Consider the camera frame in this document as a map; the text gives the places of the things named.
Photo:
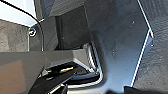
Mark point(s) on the black robot torso block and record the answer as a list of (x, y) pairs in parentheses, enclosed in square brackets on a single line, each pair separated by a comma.
[(71, 30)]

